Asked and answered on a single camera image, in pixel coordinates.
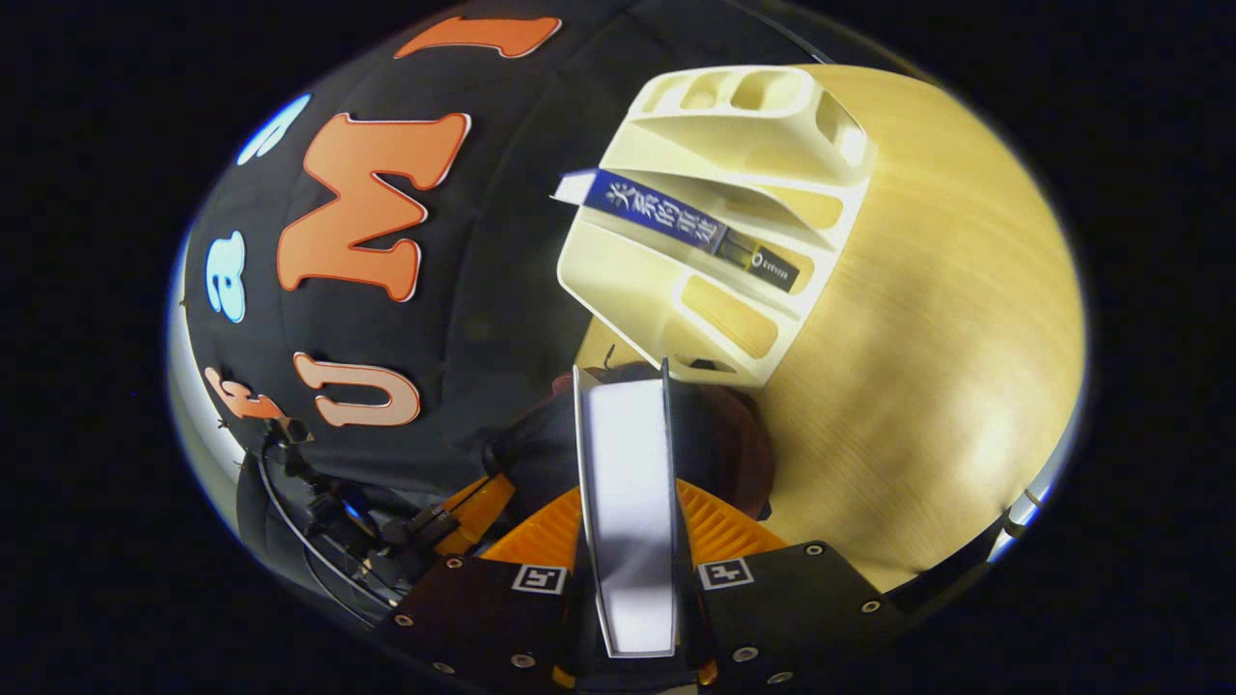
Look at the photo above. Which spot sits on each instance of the maroon schoolbag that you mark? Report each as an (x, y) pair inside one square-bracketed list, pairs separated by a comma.
[(724, 444)]

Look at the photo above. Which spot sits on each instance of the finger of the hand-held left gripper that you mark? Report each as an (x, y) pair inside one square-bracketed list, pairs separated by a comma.
[(478, 516)]

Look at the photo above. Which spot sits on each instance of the black and white spine book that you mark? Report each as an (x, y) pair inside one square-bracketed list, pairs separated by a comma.
[(628, 502)]

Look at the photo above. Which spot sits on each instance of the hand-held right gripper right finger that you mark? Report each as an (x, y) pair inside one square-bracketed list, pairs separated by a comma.
[(792, 618)]

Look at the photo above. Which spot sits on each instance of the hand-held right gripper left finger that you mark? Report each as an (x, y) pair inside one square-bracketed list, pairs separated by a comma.
[(483, 618)]

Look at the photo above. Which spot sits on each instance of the white bookshelf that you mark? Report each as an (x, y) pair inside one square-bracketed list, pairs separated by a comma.
[(637, 290)]

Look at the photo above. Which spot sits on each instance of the blue cover book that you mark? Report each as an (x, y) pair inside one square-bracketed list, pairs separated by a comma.
[(666, 217)]

